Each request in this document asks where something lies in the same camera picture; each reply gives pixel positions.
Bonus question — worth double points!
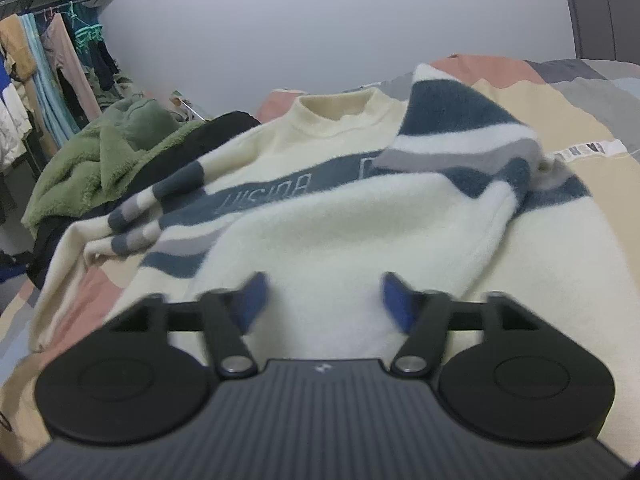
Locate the green fleece jacket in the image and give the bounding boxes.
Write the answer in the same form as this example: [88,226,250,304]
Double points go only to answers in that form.
[22,97,209,242]

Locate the grey door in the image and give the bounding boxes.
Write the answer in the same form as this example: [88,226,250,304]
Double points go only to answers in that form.
[557,0,640,64]

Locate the cream striped fleece sweater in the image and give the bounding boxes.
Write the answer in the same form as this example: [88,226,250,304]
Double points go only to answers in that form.
[29,62,623,361]

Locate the pink hanging garment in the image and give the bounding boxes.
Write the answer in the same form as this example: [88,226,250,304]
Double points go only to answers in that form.
[40,12,104,122]

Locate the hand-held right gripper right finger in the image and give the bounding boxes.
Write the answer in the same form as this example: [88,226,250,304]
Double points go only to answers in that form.
[381,271,543,379]

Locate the black jacket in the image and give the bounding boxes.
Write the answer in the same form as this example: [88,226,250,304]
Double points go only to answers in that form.
[27,111,262,288]

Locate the patchwork bed cover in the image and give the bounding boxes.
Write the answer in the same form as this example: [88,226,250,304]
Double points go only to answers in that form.
[0,52,640,461]

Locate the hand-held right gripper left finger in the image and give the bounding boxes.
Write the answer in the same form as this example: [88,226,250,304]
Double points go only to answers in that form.
[105,271,271,379]

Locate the light blue hanging garment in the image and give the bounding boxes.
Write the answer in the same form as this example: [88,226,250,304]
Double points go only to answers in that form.
[19,12,77,147]

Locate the green clothes hangers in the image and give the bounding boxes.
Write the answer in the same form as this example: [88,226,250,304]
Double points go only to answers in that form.
[66,2,105,47]

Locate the dark hanging garment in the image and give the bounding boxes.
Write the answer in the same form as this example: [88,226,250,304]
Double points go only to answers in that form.
[92,39,122,92]

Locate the white hanging garment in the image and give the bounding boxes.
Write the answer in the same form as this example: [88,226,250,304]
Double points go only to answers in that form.
[0,81,29,172]

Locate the tan hanging garment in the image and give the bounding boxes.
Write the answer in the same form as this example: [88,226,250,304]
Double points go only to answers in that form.
[0,15,39,82]

